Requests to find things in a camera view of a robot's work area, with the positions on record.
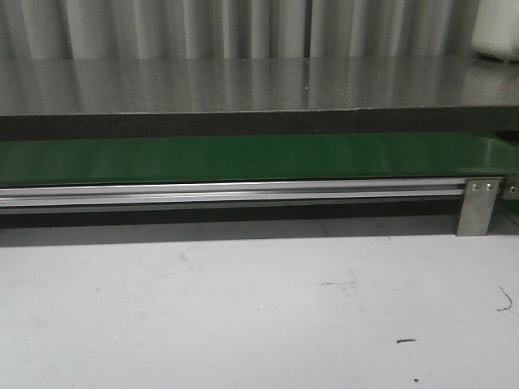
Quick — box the grey curtain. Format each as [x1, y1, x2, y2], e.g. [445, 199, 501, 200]
[1, 1, 478, 60]

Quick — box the aluminium conveyor side rail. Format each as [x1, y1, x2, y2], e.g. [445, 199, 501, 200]
[0, 177, 506, 215]

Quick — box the metal belt end bracket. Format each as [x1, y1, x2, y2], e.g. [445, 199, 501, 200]
[502, 173, 519, 200]

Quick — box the green conveyor belt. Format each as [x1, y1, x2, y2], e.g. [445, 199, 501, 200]
[1, 132, 518, 186]

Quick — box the metal conveyor support bracket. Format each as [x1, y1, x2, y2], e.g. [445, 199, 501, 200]
[456, 177, 500, 237]

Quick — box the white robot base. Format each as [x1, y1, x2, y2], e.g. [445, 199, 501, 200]
[470, 0, 518, 62]

